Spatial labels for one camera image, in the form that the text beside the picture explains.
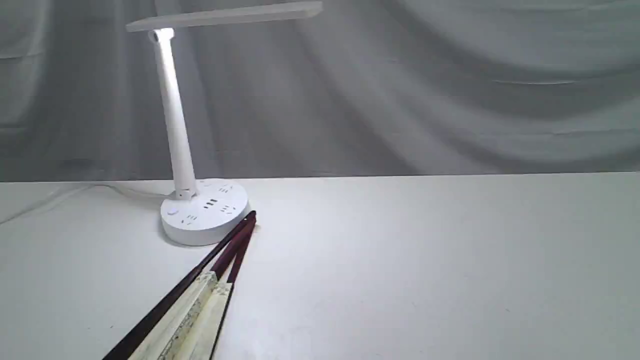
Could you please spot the folding paper fan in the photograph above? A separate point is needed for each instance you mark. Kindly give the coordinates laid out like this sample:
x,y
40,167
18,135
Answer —
x,y
185,324

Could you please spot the white desk lamp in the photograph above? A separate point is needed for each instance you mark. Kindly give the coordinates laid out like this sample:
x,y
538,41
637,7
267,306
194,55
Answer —
x,y
201,212

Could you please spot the grey backdrop cloth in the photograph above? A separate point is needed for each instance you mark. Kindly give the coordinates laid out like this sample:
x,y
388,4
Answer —
x,y
365,88

